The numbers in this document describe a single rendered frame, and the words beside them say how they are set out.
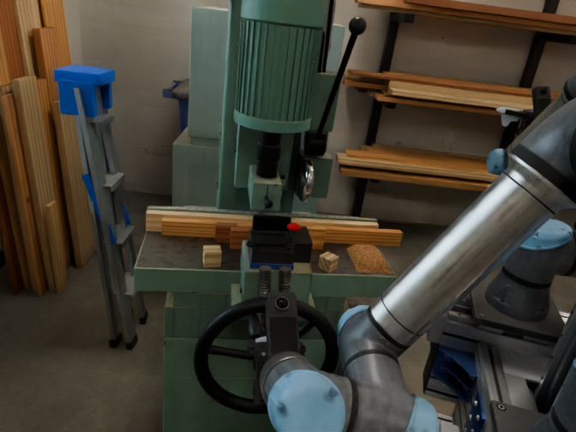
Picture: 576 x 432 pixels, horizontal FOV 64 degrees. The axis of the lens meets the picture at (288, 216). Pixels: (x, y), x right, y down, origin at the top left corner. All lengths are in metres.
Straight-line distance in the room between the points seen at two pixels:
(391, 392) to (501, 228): 0.23
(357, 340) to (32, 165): 1.94
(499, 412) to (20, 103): 2.05
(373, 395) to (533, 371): 0.79
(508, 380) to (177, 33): 2.88
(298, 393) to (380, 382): 0.12
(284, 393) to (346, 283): 0.62
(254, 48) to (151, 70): 2.52
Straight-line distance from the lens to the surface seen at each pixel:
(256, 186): 1.07
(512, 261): 1.26
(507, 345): 1.34
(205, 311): 1.09
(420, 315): 0.61
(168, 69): 3.45
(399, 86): 2.97
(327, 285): 1.08
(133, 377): 2.09
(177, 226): 1.16
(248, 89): 1.00
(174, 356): 1.18
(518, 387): 1.23
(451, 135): 3.64
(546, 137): 0.58
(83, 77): 1.80
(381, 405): 0.55
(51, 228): 2.43
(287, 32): 0.97
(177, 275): 1.04
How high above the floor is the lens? 1.44
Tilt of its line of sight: 24 degrees down
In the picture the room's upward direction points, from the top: 7 degrees clockwise
